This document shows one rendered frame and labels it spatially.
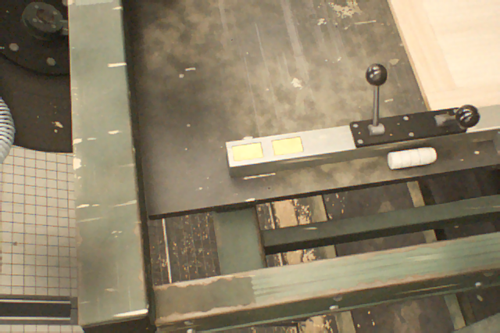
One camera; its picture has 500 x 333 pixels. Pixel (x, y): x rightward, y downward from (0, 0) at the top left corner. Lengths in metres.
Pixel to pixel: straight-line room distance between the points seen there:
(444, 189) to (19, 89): 1.91
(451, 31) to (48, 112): 1.00
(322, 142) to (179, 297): 0.36
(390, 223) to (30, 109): 0.97
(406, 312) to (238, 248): 2.03
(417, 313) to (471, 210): 1.84
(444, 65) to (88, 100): 0.67
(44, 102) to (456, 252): 1.11
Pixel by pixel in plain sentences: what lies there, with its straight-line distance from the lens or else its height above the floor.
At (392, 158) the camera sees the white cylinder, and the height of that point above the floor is 1.46.
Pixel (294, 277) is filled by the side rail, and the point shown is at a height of 1.65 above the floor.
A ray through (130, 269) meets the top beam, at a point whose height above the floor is 1.88.
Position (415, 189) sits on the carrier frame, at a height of 0.18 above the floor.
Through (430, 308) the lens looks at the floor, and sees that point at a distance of 2.96.
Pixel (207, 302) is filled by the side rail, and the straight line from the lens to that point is 0.96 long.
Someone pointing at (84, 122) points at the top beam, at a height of 1.93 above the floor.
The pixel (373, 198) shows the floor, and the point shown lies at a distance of 3.24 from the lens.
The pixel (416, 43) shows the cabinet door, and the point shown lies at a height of 1.35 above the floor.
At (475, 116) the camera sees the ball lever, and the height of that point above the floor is 1.44.
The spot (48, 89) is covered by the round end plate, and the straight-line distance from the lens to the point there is 1.74.
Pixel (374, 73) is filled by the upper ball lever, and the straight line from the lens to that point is 1.05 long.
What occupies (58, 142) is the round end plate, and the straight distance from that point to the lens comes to 1.66.
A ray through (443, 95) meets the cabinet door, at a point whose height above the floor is 1.34.
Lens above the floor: 2.25
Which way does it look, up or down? 32 degrees down
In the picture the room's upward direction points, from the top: 80 degrees counter-clockwise
